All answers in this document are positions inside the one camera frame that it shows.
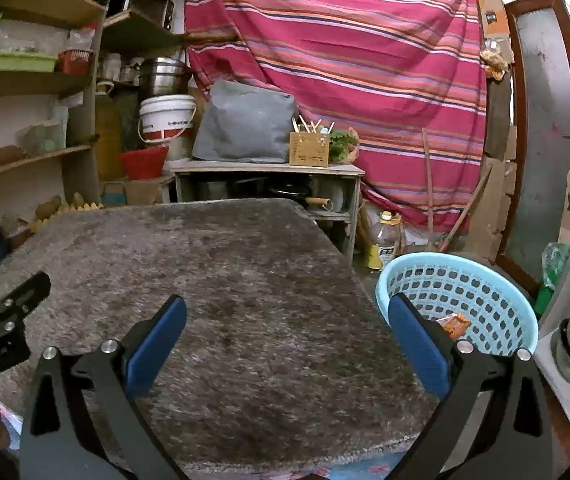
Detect small red basket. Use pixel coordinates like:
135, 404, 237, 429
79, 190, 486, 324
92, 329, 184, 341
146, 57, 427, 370
56, 49, 94, 76

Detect green plastic tray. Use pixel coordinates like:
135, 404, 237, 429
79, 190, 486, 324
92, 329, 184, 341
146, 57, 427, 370
0, 51, 57, 73

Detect wooden shelf unit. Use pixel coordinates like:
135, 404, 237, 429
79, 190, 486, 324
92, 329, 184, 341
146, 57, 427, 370
0, 0, 189, 212

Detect wooden framed door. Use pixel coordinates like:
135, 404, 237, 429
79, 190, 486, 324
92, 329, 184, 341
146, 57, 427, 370
497, 0, 570, 296

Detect straw broom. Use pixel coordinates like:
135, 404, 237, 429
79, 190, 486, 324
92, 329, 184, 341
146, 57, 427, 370
420, 127, 494, 254

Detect steel stock pot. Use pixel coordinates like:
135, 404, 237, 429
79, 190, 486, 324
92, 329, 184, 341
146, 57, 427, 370
140, 56, 193, 98

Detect grey shaggy table rug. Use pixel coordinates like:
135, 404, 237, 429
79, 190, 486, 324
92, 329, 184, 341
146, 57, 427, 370
0, 200, 437, 476

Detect white plastic bucket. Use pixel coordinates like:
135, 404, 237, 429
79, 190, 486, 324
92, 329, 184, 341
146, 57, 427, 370
137, 94, 197, 144

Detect orange snack packet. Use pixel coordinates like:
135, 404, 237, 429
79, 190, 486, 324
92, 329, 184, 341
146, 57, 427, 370
437, 313, 472, 340

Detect white side table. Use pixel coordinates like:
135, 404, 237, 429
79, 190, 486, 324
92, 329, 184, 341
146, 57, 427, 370
165, 159, 364, 260

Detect light blue plastic basket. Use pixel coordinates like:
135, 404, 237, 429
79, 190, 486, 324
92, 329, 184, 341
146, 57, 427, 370
375, 252, 539, 356

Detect red plastic basin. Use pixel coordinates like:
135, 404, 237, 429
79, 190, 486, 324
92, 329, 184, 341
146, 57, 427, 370
119, 145, 168, 180

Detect yellow label oil bottle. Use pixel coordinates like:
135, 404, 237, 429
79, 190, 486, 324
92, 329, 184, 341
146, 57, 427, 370
365, 211, 404, 271

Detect green leafy vegetable bag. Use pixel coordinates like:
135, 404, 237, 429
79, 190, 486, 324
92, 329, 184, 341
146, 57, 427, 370
328, 128, 360, 165

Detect red striped hanging cloth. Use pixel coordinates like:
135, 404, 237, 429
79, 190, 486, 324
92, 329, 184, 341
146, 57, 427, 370
184, 0, 487, 232

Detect yellow egg tray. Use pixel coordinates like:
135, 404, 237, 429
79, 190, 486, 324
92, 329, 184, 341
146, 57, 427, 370
29, 203, 104, 234

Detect amber oil jug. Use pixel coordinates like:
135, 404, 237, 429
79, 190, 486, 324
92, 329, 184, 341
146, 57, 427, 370
95, 80, 124, 182

